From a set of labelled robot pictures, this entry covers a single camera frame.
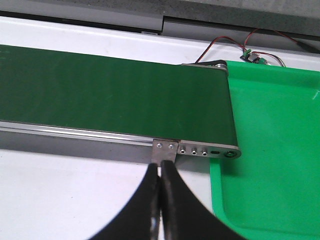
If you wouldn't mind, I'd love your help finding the green conveyor belt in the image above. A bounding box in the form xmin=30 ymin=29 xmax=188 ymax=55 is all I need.
xmin=0 ymin=45 xmax=238 ymax=146

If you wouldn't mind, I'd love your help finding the aluminium conveyor frame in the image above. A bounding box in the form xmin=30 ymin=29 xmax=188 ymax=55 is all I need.
xmin=0 ymin=60 xmax=241 ymax=163

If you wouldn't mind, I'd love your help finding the red black wire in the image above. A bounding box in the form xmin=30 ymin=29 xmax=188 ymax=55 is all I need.
xmin=194 ymin=27 xmax=320 ymax=64

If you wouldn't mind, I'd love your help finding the green plastic tray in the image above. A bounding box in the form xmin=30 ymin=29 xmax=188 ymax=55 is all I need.
xmin=210 ymin=61 xmax=320 ymax=240

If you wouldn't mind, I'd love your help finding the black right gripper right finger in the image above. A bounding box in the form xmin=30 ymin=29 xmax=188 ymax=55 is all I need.
xmin=159 ymin=160 xmax=244 ymax=240

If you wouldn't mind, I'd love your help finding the small green circuit board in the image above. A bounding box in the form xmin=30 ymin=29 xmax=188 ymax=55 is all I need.
xmin=240 ymin=49 xmax=268 ymax=65

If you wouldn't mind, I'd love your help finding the grey stone counter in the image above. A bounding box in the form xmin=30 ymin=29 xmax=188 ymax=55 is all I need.
xmin=0 ymin=0 xmax=320 ymax=53

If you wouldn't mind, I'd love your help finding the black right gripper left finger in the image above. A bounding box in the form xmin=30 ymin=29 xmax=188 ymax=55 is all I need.
xmin=91 ymin=163 xmax=160 ymax=240

